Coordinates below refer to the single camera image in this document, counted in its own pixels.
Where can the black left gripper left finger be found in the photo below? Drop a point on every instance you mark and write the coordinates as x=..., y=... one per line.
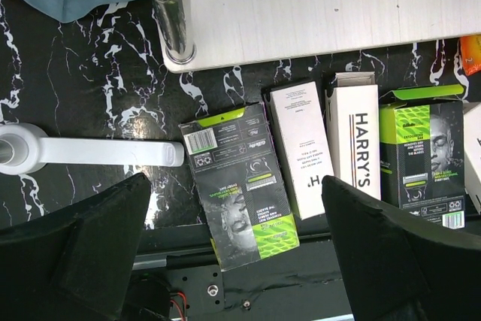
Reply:
x=75, y=263

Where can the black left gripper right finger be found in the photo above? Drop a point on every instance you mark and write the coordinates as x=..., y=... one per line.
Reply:
x=396, y=266

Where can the white harry's box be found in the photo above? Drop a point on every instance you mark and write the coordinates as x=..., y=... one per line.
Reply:
x=301, y=143
x=471, y=113

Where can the white two-tier shelf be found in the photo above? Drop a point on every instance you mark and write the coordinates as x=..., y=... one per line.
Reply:
x=221, y=33

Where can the white clothes rack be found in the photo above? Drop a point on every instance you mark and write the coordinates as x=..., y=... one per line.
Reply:
x=26, y=148

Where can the green black Gillette box right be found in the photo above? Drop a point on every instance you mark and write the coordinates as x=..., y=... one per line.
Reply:
x=422, y=153

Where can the green black gillette box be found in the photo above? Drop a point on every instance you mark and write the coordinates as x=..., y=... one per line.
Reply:
x=422, y=153
x=240, y=187

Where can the white Harry's box lettered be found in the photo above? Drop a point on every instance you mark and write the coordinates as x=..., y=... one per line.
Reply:
x=352, y=121

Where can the green black Gillette box left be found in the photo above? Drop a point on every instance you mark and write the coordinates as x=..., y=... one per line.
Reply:
x=240, y=187

